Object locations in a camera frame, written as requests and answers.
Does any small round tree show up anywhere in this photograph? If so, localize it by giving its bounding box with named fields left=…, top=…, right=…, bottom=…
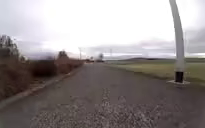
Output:
left=96, top=52, right=105, bottom=63

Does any grey asphalt road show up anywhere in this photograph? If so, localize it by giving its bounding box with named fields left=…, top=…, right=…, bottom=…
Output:
left=0, top=61, right=205, bottom=128

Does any curved pale street lamp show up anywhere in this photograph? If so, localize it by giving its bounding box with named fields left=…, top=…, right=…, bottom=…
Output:
left=167, top=0, right=191, bottom=86

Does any cluster of trees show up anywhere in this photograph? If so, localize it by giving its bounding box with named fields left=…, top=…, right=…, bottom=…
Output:
left=0, top=31, right=22, bottom=60

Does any dry brown brush strip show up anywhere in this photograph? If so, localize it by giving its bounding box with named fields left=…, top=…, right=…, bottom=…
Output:
left=0, top=49, right=86, bottom=103

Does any pale concrete kerb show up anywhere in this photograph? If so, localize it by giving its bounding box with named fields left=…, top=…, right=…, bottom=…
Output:
left=0, top=64, right=86, bottom=113

